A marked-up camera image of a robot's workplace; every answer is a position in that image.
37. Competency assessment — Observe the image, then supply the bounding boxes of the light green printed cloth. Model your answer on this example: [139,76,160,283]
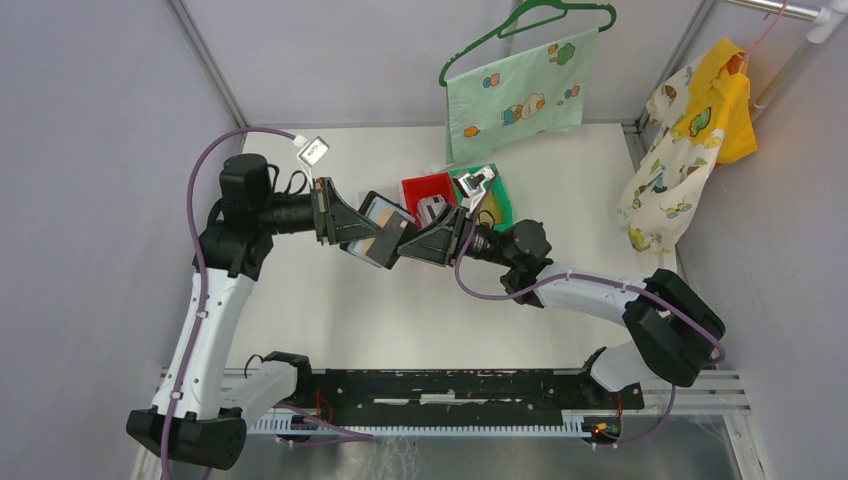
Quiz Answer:
[446,29,599,165]

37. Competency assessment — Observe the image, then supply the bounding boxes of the black leather card holder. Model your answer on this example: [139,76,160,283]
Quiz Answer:
[340,191,419,270]

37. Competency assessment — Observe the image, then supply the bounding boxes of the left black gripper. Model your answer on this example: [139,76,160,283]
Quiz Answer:
[258,177,383,245]

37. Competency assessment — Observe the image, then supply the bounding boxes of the metal hanging rail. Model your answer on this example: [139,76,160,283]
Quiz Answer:
[726,0,847,120]

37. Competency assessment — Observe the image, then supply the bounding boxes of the white printed garment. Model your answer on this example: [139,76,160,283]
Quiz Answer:
[616,57,717,254]

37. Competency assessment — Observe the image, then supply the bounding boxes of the white slotted cable duct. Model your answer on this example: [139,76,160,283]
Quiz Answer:
[247,409,601,440]

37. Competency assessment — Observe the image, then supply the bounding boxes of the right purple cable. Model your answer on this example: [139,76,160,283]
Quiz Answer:
[453,188,728,448]

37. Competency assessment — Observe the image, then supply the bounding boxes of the black credit card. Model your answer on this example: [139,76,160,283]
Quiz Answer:
[365,214,409,270]

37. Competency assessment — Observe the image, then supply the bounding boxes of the white card stack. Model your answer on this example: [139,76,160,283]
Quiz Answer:
[416,194,453,227]

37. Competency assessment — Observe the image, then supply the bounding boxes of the red plastic bin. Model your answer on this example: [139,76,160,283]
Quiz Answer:
[400,172,459,214]

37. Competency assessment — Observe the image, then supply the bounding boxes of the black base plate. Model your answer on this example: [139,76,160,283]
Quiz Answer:
[288,369,645,427]

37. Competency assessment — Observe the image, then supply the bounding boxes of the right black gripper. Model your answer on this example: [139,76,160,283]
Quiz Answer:
[394,205,517,269]

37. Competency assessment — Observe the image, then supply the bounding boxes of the yellow garment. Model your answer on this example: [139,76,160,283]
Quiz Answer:
[673,38,758,164]

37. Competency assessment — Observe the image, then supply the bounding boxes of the green plastic bin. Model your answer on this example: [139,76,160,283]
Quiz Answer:
[448,163,514,231]

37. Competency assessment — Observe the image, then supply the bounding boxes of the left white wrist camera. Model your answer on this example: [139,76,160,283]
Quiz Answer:
[292,134,330,176]

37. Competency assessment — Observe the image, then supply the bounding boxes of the green clothes hanger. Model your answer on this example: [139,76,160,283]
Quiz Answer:
[438,0,618,88]

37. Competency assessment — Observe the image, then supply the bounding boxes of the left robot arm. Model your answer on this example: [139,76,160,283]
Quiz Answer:
[126,154,379,476]

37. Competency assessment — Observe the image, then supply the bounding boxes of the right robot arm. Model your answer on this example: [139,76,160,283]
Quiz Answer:
[397,207,726,408]

